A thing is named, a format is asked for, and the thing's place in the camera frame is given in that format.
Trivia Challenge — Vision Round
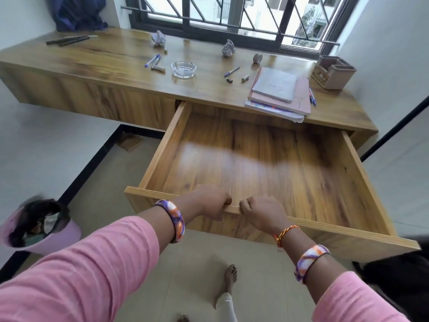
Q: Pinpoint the person's left hand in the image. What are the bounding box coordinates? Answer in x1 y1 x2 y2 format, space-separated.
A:
174 183 233 226

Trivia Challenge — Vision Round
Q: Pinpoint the person's right hand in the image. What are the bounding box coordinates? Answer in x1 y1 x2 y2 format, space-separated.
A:
239 196 293 237

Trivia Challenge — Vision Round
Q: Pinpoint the wooden drawer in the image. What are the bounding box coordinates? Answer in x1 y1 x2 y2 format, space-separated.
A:
124 101 421 264

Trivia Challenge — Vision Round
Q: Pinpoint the blue cover book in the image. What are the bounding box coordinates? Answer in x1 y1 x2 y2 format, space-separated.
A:
244 99 305 123

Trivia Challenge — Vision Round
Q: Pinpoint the pink record book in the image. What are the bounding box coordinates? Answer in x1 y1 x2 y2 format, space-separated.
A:
247 67 311 116

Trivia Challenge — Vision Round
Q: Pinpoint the grey spiral notepad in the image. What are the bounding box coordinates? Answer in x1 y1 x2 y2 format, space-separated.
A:
251 67 298 104

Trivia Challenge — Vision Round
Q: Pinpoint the pink desk organizer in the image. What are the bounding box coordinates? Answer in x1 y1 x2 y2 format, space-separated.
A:
311 55 357 90

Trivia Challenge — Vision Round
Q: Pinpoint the person's right forearm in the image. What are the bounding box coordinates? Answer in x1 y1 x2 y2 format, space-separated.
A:
276 226 349 304

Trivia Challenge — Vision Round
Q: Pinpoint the person's left forearm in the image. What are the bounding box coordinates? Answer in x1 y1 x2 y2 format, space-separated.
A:
135 197 188 255

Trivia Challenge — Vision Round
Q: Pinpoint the person's bare foot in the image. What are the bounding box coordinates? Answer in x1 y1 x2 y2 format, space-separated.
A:
214 264 238 309

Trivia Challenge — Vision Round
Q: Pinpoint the patterned left wrist bangle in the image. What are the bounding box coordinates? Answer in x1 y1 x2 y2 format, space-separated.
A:
155 199 186 244

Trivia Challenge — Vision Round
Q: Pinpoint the patterned wrist bangle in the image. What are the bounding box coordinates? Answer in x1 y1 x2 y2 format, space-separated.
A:
294 244 331 285
155 199 186 244

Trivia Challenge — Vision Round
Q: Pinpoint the patterned right wrist bangle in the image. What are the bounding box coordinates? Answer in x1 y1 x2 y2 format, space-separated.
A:
294 244 331 285

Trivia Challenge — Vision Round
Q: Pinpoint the white trouser leg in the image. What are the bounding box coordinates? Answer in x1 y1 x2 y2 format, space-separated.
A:
215 293 238 322

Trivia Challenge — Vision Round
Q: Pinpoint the pink right sleeve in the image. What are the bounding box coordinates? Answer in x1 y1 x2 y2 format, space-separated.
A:
311 271 411 322

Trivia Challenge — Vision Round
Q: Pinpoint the pink sleeve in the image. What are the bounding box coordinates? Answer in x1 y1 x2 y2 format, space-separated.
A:
311 271 411 322
0 216 160 322

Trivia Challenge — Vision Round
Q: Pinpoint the clear glass ashtray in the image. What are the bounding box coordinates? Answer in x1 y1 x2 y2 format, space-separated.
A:
170 60 198 80

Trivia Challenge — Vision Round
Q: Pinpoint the pink left sleeve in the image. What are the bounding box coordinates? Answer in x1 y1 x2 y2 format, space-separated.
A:
0 216 160 322

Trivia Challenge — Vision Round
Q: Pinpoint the pink trash bin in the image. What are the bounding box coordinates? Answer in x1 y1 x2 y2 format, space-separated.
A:
0 196 82 255

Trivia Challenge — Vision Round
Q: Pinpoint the black bag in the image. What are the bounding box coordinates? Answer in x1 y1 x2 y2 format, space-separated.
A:
353 236 429 322

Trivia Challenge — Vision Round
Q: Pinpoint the black framed grille window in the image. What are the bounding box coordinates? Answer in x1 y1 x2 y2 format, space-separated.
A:
120 0 361 59

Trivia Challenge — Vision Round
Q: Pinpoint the blue curtain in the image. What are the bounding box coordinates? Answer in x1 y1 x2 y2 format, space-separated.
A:
46 0 108 32

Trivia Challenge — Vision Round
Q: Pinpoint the orange thread bracelet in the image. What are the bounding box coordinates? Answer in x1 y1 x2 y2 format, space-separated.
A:
273 224 301 249

